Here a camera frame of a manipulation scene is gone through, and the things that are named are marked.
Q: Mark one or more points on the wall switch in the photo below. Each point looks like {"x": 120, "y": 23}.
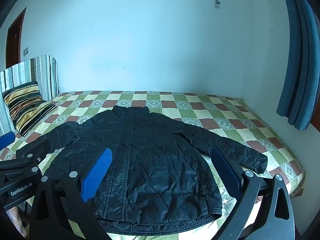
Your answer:
{"x": 26, "y": 51}

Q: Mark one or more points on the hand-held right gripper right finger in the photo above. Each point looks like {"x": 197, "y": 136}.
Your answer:
{"x": 226, "y": 171}

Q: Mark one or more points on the checkered bed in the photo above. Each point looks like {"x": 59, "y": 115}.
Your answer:
{"x": 212, "y": 110}

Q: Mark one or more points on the brown wooden door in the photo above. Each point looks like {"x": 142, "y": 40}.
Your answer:
{"x": 15, "y": 42}

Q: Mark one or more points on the blue striped pillow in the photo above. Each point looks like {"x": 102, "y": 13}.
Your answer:
{"x": 40, "y": 67}

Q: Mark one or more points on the blue curtain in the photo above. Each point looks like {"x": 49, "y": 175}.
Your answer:
{"x": 300, "y": 80}

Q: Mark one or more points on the black quilted jacket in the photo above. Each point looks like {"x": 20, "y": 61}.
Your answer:
{"x": 155, "y": 167}

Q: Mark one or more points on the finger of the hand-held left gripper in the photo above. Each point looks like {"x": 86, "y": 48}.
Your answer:
{"x": 7, "y": 140}
{"x": 33, "y": 149}

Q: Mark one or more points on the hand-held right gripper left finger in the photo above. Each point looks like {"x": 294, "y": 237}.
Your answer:
{"x": 98, "y": 173}

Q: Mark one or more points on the yellow black striped pillow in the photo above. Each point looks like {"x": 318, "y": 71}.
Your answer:
{"x": 25, "y": 105}

